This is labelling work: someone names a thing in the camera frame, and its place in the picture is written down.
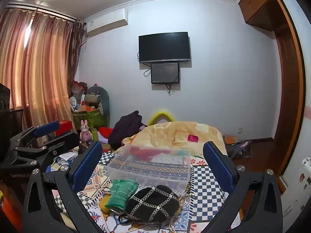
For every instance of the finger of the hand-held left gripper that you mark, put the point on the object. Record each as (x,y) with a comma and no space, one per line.
(46,128)
(65,140)

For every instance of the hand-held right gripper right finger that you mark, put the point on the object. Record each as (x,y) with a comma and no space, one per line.
(217,170)

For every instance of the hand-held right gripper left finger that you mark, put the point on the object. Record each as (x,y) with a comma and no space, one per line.
(86,167)

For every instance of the green knitted glove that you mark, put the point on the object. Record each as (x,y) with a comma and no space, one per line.
(120,193)

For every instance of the clear plastic storage box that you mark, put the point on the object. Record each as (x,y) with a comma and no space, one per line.
(150,174)

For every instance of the red box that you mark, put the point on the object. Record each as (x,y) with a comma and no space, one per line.
(65,126)

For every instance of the pile of papers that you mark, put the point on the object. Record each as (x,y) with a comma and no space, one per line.
(65,157)

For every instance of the pink rabbit toy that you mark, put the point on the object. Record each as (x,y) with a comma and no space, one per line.
(85,132)

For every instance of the green bottle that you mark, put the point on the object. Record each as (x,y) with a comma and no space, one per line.
(94,134)

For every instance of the patterned bed cover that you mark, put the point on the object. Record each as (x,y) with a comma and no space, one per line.
(204,199)

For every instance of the green storage box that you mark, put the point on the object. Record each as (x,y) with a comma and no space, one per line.
(90,119)

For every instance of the small white fan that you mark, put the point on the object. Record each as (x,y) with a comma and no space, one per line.
(73,102)

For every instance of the red plastic bag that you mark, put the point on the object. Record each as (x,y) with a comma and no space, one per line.
(79,88)

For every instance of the dark purple clothing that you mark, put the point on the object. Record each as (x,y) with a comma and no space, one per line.
(124,128)

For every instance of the grey-green plush pillow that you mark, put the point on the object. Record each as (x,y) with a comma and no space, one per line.
(105,99)

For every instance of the red knitted cloth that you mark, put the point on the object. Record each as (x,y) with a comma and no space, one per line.
(143,153)

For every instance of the yellow fleece blanket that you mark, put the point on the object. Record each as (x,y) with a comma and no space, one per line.
(170,133)

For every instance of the pink-brown curtain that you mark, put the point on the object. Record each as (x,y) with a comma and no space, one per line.
(43,65)

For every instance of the white wardrobe door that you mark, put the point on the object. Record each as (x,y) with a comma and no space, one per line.
(303,126)

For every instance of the white air conditioner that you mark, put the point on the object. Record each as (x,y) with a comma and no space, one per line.
(107,23)

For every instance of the brown wooden cabinet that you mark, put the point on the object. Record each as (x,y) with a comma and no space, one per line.
(260,2)

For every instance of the white wall socket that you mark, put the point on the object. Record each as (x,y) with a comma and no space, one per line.
(240,130)

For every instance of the small black wall monitor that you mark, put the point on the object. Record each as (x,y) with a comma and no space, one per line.
(165,72)

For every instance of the black wall television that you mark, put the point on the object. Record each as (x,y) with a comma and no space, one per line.
(164,47)

